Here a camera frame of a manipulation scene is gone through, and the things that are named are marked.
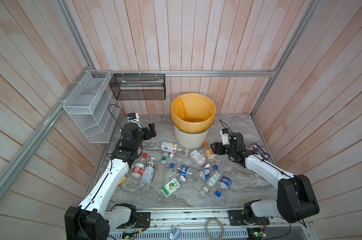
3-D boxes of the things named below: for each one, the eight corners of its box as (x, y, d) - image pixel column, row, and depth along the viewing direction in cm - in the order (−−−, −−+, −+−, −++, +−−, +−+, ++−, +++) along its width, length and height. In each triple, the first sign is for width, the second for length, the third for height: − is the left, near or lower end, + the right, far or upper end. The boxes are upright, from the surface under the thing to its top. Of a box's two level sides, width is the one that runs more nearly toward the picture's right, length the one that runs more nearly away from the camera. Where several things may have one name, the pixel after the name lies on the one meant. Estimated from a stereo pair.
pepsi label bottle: (214, 194, 83) (215, 192, 78) (221, 178, 89) (223, 174, 85) (224, 200, 81) (226, 198, 77) (230, 183, 87) (233, 180, 83)
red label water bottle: (131, 186, 86) (128, 182, 81) (137, 156, 99) (135, 151, 94) (142, 186, 86) (140, 182, 81) (147, 156, 99) (145, 151, 94)
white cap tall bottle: (140, 191, 84) (138, 188, 80) (148, 159, 96) (147, 155, 92) (150, 192, 83) (148, 189, 79) (157, 160, 96) (156, 156, 92)
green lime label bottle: (165, 199, 81) (164, 197, 78) (159, 192, 84) (159, 190, 81) (186, 181, 88) (186, 178, 85) (180, 174, 90) (180, 172, 87)
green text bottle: (198, 193, 83) (199, 190, 78) (212, 171, 91) (214, 167, 87) (207, 200, 81) (209, 197, 76) (221, 177, 89) (223, 173, 84)
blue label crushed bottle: (168, 169, 91) (168, 166, 88) (173, 162, 94) (173, 159, 91) (189, 180, 87) (190, 178, 84) (193, 173, 90) (194, 170, 87)
